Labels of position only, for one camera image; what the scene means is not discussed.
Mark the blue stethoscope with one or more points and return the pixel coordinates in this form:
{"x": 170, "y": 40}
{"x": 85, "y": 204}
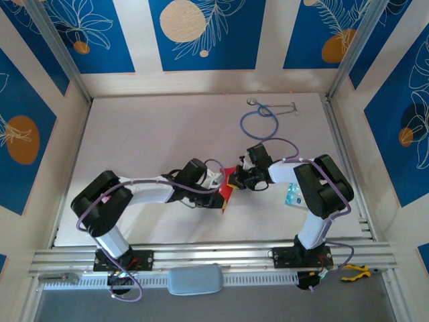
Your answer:
{"x": 259, "y": 135}

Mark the silver metal tool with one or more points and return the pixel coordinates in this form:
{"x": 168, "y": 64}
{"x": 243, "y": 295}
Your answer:
{"x": 63, "y": 277}

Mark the aluminium side rail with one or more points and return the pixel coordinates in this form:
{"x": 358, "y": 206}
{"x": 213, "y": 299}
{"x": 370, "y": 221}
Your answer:
{"x": 348, "y": 151}

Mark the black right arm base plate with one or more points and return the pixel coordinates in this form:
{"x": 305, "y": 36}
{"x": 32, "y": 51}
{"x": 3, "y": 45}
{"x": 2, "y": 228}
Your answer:
{"x": 283, "y": 256}

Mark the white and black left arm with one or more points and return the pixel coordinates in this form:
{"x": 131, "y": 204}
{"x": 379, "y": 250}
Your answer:
{"x": 100, "y": 204}

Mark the grey pouch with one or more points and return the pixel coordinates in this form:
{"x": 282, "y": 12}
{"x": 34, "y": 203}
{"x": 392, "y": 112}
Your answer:
{"x": 196, "y": 280}

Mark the black electronics board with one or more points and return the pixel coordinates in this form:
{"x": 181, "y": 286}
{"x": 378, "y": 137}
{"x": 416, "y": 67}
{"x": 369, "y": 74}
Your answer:
{"x": 315, "y": 276}
{"x": 120, "y": 278}

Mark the red paper sheet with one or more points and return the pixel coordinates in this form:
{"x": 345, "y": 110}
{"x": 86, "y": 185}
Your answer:
{"x": 228, "y": 192}

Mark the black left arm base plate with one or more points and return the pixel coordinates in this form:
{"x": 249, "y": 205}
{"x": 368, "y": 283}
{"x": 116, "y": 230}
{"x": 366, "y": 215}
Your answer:
{"x": 144, "y": 260}

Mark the aluminium corner post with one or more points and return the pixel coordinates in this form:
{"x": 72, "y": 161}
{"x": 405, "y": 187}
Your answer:
{"x": 355, "y": 50}
{"x": 60, "y": 53}

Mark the aluminium rail beam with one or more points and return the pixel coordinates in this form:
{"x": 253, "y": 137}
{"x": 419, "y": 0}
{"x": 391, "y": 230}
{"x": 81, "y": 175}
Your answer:
{"x": 207, "y": 255}

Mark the blue and white packet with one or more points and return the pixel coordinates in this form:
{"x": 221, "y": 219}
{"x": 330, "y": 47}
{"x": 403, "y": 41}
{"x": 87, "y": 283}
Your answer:
{"x": 293, "y": 196}

